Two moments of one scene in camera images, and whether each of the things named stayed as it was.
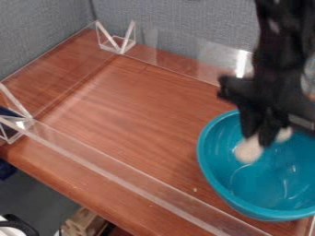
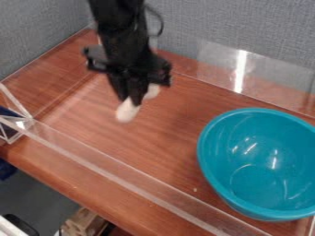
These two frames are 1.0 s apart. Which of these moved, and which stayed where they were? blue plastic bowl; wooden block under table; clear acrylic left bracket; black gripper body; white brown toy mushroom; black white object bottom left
Moved: black gripper body; white brown toy mushroom
Stayed: clear acrylic left bracket; black white object bottom left; blue plastic bowl; wooden block under table
